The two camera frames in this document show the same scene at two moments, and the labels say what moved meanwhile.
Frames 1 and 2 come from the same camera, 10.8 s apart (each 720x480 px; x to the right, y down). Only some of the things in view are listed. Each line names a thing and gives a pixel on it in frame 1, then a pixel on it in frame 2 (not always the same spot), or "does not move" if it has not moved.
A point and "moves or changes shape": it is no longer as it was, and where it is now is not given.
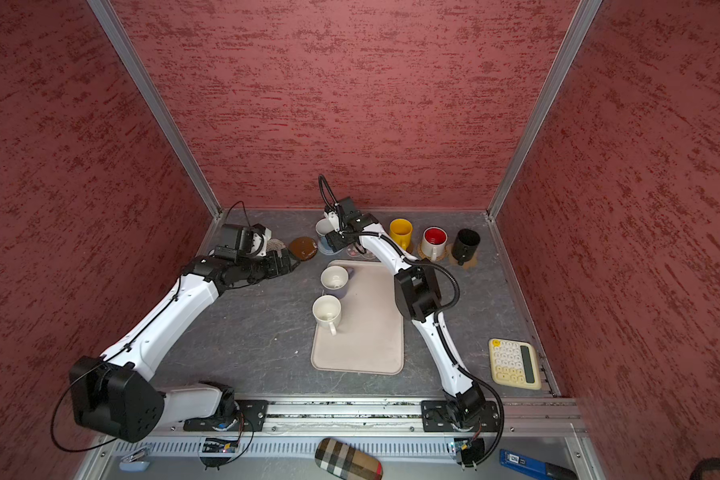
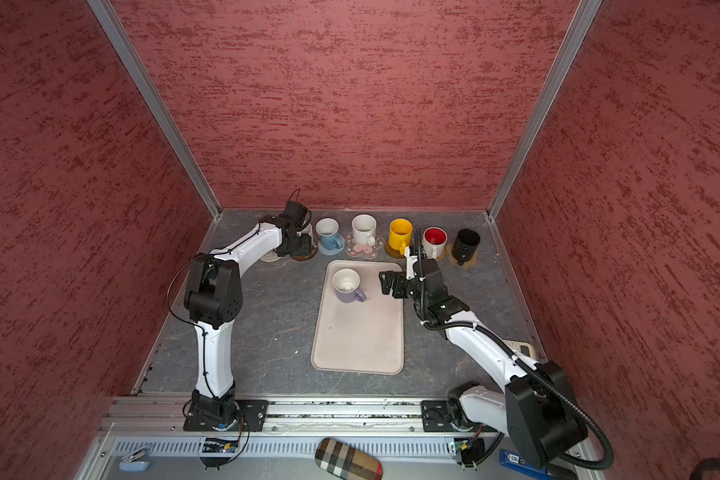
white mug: [327, 312] -> [308, 231]
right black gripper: [336, 240] -> [387, 284]
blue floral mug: [323, 228] does not move
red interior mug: [434, 239] does not move
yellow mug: [401, 231] does not move
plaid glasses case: [345, 461] does not move
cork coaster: [470, 264] does not move
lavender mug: [334, 280] moves or changes shape
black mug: [465, 245] does not move
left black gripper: [274, 269] -> [304, 248]
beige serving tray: [369, 339] does not move
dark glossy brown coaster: [303, 248] does not move
